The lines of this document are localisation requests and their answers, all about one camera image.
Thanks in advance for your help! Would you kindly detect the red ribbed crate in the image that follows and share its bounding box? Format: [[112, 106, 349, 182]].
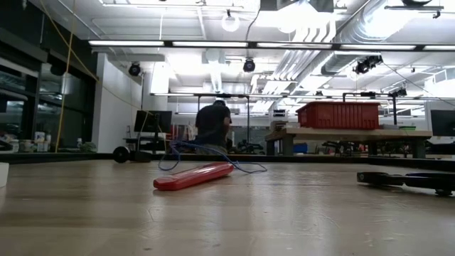
[[296, 101, 380, 130]]

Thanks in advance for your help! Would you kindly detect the yellow cable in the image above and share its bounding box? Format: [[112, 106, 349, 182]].
[[38, 0, 168, 154]]

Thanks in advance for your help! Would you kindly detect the black pole-mounted device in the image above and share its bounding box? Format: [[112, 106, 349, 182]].
[[388, 86, 408, 125]]

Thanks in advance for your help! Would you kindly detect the white container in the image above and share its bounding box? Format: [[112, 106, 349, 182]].
[[33, 131, 46, 153]]

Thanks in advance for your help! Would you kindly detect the white round ceiling lamp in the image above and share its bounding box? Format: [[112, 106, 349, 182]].
[[221, 9, 240, 33]]

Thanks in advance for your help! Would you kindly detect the white tape roll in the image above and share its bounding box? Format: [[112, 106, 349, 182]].
[[0, 162, 10, 188]]

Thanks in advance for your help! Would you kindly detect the wooden-top table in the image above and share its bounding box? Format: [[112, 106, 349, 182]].
[[264, 126, 434, 159]]

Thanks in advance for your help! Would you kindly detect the black ceiling camera cluster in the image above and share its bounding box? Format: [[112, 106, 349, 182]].
[[353, 54, 385, 76]]

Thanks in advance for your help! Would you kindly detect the black monitor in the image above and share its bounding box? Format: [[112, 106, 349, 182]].
[[134, 110, 173, 154], [429, 109, 455, 138]]

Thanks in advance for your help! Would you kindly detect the long ceiling light bar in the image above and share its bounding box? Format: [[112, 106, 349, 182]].
[[87, 40, 455, 52]]

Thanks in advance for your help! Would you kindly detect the person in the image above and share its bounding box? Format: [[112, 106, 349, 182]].
[[194, 99, 233, 156]]

